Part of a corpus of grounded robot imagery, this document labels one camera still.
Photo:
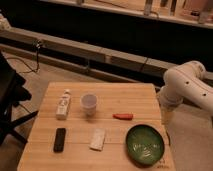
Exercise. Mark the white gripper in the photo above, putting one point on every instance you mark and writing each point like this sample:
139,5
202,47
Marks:
167,114

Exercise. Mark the green ceramic bowl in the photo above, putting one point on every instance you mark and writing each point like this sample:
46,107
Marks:
144,144

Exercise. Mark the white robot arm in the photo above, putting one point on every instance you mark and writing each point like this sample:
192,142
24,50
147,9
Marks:
184,81

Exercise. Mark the white rectangular packet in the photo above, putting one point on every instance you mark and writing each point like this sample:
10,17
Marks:
97,141

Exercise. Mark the translucent plastic cup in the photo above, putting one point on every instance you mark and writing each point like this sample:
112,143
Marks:
88,103

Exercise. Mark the white tube bottle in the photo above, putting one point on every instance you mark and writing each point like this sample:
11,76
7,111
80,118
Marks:
63,105

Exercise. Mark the black remote control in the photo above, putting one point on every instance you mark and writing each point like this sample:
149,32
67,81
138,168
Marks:
59,140

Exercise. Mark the black office chair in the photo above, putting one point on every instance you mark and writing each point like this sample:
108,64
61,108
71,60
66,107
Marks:
11,93

